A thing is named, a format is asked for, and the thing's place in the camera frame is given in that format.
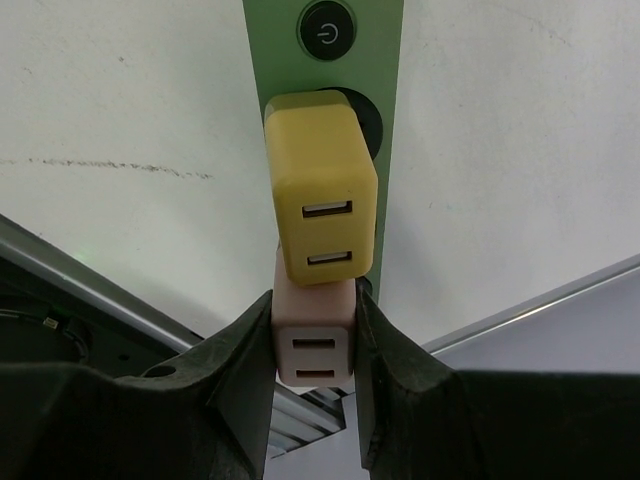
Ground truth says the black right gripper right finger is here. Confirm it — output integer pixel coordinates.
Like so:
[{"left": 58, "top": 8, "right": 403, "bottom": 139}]
[{"left": 354, "top": 288, "right": 639, "bottom": 479}]

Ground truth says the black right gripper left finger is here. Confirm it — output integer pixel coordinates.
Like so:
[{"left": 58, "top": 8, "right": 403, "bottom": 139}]
[{"left": 1, "top": 293, "right": 275, "bottom": 479}]

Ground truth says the pink and brown plug adapter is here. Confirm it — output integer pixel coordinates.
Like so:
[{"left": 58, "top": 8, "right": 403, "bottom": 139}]
[{"left": 271, "top": 250, "right": 356, "bottom": 388}]

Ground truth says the yellow USB plug adapter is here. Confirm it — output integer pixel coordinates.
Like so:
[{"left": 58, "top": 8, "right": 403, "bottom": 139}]
[{"left": 264, "top": 90, "right": 378, "bottom": 286}]

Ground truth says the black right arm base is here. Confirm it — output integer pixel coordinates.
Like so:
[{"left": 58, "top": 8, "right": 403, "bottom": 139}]
[{"left": 1, "top": 259, "right": 203, "bottom": 377}]

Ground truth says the green power strip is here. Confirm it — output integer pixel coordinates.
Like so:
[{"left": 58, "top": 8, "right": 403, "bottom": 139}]
[{"left": 243, "top": 0, "right": 404, "bottom": 298}]

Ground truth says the aluminium front rail frame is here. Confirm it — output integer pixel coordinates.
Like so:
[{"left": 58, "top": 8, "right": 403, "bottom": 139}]
[{"left": 1, "top": 217, "right": 346, "bottom": 457}]

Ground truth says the aluminium rail frame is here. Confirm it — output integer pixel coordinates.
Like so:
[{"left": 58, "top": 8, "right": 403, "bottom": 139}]
[
  {"left": 1, "top": 217, "right": 346, "bottom": 457},
  {"left": 422, "top": 254, "right": 639, "bottom": 355}
]

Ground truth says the aluminium right rail frame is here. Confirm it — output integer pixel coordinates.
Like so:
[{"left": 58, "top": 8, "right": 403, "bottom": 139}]
[{"left": 422, "top": 254, "right": 639, "bottom": 355}]

